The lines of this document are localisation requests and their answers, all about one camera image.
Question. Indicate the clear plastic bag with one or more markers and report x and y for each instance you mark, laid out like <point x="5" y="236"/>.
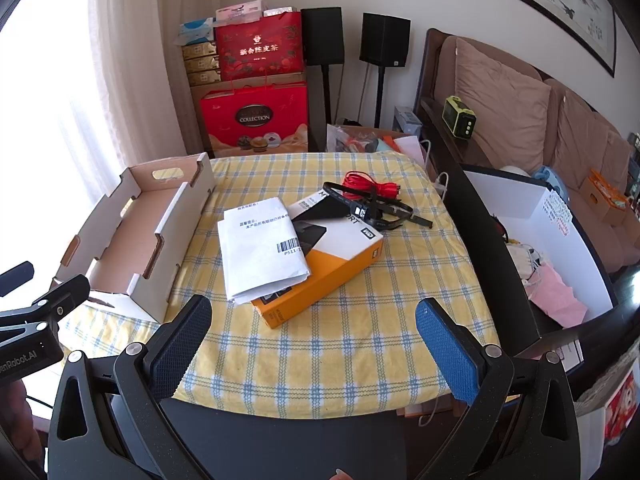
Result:
<point x="350" y="140"/>

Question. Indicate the small orange carton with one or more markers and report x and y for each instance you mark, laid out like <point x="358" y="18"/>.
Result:
<point x="600" y="200"/>

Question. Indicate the yellow checked tablecloth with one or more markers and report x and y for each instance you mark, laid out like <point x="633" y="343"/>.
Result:
<point x="350" y="340"/>

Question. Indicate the white cardboard tray box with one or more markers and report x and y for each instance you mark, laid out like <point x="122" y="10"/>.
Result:
<point x="170" y="240"/>

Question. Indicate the gold flat box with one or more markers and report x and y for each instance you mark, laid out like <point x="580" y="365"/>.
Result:
<point x="199" y="50"/>
<point x="204" y="78"/>
<point x="202" y="64"/>

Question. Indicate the white printed paper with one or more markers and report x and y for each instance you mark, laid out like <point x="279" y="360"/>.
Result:
<point x="260" y="255"/>

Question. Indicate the pale pink paper bag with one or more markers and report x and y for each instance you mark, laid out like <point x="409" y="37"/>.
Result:
<point x="410" y="150"/>

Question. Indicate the blue white tissue pack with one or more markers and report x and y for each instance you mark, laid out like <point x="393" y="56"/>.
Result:
<point x="195" y="31"/>

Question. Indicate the light blue cloth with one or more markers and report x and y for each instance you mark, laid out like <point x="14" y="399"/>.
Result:
<point x="547" y="179"/>

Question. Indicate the framed wall painting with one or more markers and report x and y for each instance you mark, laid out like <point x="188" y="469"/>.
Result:
<point x="550" y="0"/>

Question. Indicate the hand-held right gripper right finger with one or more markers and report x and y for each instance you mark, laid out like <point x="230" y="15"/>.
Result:
<point x="446" y="355"/>

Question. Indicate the red pastry gift box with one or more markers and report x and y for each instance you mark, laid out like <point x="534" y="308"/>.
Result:
<point x="255" y="115"/>

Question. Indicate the dark wooden sofa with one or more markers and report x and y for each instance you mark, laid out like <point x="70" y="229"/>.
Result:
<point x="560" y="85"/>

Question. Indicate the colourful printed bag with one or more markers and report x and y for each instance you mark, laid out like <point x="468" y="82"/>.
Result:
<point x="620" y="410"/>

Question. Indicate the large brown sofa cushion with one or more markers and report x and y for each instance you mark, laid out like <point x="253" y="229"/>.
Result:
<point x="500" y="95"/>

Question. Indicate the black speaker stand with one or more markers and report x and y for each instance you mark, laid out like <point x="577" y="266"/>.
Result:
<point x="379" y="95"/>

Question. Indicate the black speaker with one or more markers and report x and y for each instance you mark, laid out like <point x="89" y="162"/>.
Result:
<point x="322" y="37"/>
<point x="385" y="40"/>

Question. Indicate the orange black product box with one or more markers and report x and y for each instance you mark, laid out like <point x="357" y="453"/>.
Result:
<point x="332" y="270"/>

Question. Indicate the pink cloth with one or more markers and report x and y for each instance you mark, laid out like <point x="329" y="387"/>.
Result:
<point x="557" y="295"/>

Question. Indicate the white open storage box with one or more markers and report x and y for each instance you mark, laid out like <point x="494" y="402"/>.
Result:
<point x="525" y="200"/>

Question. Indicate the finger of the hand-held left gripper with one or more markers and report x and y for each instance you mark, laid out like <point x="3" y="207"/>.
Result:
<point x="17" y="275"/>
<point x="70" y="292"/>

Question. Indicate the grey blue box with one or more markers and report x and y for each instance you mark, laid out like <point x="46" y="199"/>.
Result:
<point x="406" y="120"/>

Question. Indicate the red floral gift bag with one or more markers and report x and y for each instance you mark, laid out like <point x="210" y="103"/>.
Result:
<point x="260" y="50"/>

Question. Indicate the pink white flat box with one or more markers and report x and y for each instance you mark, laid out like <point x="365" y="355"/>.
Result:
<point x="237" y="12"/>

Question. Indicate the green black small device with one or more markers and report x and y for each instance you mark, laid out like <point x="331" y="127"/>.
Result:
<point x="457" y="117"/>

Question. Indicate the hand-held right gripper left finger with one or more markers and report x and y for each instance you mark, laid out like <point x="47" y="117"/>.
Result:
<point x="184" y="352"/>

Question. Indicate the white sheer curtain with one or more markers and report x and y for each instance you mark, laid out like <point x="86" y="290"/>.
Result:
<point x="125" y="60"/>

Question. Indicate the pale flat gift box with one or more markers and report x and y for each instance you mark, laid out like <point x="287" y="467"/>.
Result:
<point x="280" y="10"/>

